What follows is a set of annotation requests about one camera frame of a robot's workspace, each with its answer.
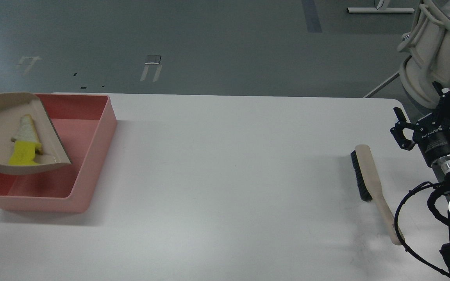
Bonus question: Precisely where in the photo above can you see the beige hand brush black bristles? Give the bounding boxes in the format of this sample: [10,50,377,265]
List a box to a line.
[350,144,404,245]

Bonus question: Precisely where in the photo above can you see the white office chair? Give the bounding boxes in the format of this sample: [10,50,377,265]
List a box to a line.
[362,0,450,114]

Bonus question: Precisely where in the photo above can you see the pink plastic bin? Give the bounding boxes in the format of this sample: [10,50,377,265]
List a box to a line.
[0,92,117,212]

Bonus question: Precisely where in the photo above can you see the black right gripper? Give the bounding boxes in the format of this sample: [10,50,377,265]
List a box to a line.
[390,81,450,168]

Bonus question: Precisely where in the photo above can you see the white floor stand bar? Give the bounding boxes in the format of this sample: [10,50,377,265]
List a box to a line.
[346,7,415,14]

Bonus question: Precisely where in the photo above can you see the beige plastic dustpan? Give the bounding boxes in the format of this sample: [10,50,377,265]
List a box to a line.
[0,92,72,175]

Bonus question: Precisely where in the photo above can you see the yellow sponge piece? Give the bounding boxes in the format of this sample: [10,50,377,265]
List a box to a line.
[8,140,42,166]

